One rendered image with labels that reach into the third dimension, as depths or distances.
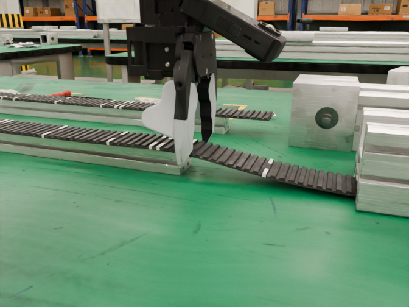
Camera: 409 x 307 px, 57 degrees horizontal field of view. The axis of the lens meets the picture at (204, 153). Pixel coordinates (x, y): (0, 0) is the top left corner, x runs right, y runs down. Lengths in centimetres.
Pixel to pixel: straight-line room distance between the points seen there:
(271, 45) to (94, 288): 27
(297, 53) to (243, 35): 161
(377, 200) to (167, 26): 28
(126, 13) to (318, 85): 326
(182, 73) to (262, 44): 9
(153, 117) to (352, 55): 166
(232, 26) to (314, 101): 21
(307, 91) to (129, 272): 37
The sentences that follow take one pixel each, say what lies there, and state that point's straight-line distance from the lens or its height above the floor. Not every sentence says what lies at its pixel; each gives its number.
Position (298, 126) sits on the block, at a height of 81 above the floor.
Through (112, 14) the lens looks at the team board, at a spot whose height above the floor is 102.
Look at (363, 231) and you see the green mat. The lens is 37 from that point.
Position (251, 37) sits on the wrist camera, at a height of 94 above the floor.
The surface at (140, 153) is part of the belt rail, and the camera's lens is 48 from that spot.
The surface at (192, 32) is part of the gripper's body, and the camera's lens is 41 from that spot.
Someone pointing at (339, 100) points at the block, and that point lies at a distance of 56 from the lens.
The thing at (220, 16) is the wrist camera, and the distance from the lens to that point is 41.
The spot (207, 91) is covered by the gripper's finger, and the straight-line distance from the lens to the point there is 46.
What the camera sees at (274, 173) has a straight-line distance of 43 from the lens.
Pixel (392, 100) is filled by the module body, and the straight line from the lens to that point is 57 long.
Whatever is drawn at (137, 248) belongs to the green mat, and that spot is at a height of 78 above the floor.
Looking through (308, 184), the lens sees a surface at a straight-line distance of 42.
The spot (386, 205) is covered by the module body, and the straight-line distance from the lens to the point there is 41.
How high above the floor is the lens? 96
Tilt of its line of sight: 19 degrees down
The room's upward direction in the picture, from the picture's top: straight up
